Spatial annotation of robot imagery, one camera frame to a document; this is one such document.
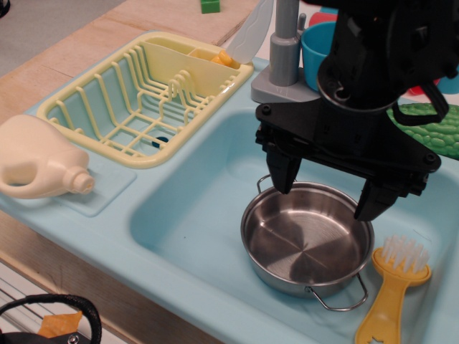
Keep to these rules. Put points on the grey toy faucet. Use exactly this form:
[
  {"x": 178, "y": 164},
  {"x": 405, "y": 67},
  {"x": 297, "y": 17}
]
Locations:
[{"x": 283, "y": 79}]

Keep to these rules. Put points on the yellow dish brush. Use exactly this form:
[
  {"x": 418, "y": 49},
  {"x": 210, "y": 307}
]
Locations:
[{"x": 402, "y": 264}]

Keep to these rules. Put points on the red cup behind blue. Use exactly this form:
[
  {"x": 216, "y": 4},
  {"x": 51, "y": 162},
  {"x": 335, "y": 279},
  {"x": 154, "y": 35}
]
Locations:
[{"x": 424, "y": 88}]

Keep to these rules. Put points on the blue cup at right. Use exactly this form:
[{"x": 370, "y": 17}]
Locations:
[{"x": 449, "y": 86}]

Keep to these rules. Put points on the orange tape piece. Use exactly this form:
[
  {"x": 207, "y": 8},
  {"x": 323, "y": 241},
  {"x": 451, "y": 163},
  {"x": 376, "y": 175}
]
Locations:
[{"x": 56, "y": 325}]

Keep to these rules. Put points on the pale yellow drying rack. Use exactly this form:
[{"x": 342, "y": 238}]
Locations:
[{"x": 143, "y": 102}]

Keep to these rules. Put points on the green toy block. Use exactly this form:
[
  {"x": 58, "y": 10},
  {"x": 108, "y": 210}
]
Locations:
[{"x": 210, "y": 6}]

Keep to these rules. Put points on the yellow item in rack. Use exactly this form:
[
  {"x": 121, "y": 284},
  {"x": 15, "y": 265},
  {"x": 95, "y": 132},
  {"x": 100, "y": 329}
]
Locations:
[{"x": 222, "y": 58}]

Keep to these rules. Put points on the stainless steel pot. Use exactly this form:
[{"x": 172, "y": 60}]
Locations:
[{"x": 306, "y": 243}]

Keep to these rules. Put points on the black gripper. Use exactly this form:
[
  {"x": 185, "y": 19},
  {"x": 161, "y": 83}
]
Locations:
[{"x": 352, "y": 137}]

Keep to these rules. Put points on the red cup at back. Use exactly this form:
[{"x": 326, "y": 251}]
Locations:
[{"x": 321, "y": 17}]

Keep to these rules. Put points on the cream plastic jug bottle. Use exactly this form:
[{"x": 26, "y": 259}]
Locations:
[{"x": 37, "y": 161}]

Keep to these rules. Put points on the white plastic toy knife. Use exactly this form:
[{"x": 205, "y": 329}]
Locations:
[{"x": 248, "y": 40}]

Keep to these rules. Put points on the light blue toy sink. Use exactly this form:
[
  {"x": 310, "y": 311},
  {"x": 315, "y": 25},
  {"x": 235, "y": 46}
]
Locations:
[{"x": 172, "y": 233}]

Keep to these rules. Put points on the green bumpy toy gourd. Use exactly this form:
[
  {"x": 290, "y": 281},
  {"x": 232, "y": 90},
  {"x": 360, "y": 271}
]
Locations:
[{"x": 441, "y": 138}]

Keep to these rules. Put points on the blue plastic cup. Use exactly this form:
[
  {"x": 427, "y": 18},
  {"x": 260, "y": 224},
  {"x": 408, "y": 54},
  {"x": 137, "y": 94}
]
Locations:
[{"x": 316, "y": 44}]

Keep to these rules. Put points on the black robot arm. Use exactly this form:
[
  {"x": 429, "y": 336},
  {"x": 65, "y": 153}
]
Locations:
[{"x": 378, "y": 76}]

